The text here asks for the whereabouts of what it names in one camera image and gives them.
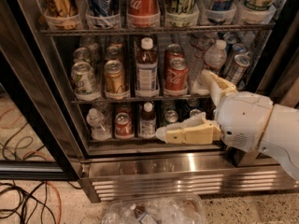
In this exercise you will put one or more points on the front red cola can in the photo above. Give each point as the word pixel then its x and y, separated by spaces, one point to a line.
pixel 176 77

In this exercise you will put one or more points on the clear water bottle shelf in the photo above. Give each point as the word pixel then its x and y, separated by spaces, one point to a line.
pixel 213 61
pixel 100 127

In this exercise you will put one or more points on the silver slim can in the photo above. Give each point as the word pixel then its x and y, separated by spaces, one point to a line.
pixel 240 63
pixel 237 48

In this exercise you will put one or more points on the green can bottom shelf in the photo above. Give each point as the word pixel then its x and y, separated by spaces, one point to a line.
pixel 170 117

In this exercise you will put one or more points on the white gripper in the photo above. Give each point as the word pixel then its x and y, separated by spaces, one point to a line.
pixel 243 118

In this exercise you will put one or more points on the rear red cola can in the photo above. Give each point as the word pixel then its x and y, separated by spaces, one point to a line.
pixel 173 51

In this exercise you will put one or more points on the red cola can bottom shelf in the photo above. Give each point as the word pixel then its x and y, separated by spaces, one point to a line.
pixel 123 126

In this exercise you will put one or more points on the front white green can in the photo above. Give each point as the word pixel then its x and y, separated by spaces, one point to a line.
pixel 86 87

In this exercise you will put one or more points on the front silver slim can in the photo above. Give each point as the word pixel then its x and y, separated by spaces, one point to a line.
pixel 240 63

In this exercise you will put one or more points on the blue can bottom shelf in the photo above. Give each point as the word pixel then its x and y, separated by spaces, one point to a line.
pixel 195 112

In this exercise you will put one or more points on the clear water bottle bottom shelf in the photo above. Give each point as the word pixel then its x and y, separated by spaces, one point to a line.
pixel 100 127

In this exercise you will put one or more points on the tea bottle bottom shelf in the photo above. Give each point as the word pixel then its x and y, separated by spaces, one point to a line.
pixel 147 122

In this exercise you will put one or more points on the gold can shelf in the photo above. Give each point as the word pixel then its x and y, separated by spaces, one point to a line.
pixel 114 77
pixel 114 53

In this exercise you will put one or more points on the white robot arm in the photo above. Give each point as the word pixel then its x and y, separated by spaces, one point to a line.
pixel 280 138

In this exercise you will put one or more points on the red blue can top shelf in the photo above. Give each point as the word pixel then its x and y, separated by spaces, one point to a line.
pixel 219 11

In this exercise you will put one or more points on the green white can top shelf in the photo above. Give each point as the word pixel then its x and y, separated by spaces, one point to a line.
pixel 179 11

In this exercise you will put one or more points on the brown tea bottle blue label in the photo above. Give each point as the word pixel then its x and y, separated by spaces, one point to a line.
pixel 146 68

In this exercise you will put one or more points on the clear water bottle middle shelf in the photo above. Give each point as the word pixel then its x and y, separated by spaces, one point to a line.
pixel 213 61

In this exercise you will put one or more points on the middle white green can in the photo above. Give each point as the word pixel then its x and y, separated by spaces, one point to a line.
pixel 83 54

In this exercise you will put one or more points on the clear plastic bin of bottles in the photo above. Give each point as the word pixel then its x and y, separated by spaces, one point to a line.
pixel 171 209

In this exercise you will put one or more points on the front gold can middle shelf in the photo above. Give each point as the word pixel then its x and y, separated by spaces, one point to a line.
pixel 114 77

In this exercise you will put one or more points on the white green can top right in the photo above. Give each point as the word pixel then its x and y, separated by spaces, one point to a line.
pixel 254 11

